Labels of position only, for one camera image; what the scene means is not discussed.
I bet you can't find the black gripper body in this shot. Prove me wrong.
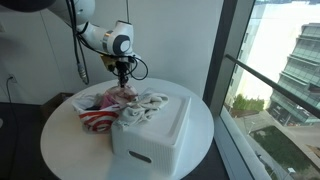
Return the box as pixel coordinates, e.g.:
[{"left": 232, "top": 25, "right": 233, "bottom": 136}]
[{"left": 114, "top": 55, "right": 135, "bottom": 78}]

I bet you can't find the pink cloth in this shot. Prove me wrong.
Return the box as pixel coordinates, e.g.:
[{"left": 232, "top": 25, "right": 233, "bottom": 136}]
[{"left": 101, "top": 87, "right": 138, "bottom": 110}]

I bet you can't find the cream knit cloth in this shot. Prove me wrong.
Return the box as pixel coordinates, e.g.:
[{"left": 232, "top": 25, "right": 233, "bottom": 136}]
[{"left": 114, "top": 87, "right": 170, "bottom": 130}]

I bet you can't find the white plastic storage box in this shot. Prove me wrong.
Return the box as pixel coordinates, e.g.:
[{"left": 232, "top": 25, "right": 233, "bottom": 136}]
[{"left": 110, "top": 94, "right": 193, "bottom": 176}]

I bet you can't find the brown cardboard box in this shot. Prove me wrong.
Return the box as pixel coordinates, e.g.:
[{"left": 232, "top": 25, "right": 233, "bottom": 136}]
[{"left": 40, "top": 92, "right": 75, "bottom": 122}]

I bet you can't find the red white striped cloth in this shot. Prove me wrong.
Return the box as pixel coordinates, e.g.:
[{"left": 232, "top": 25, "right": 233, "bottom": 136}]
[{"left": 71, "top": 84, "right": 140, "bottom": 135}]

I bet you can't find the dark window railing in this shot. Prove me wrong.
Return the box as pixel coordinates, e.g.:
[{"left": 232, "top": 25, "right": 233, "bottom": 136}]
[{"left": 224, "top": 53, "right": 320, "bottom": 120}]

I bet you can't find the yellowish wrist camera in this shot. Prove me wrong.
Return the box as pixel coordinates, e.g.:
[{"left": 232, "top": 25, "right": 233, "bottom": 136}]
[{"left": 100, "top": 54, "right": 118, "bottom": 73}]

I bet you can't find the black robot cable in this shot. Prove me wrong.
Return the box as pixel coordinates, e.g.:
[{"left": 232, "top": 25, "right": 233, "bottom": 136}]
[{"left": 65, "top": 0, "right": 150, "bottom": 86}]

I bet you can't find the dark window frame post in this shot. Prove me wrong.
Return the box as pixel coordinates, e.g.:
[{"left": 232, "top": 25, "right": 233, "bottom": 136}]
[{"left": 202, "top": 0, "right": 240, "bottom": 108}]

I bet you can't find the white wall outlet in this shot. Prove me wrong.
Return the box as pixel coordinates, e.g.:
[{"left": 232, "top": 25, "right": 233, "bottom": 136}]
[{"left": 7, "top": 73, "right": 18, "bottom": 85}]

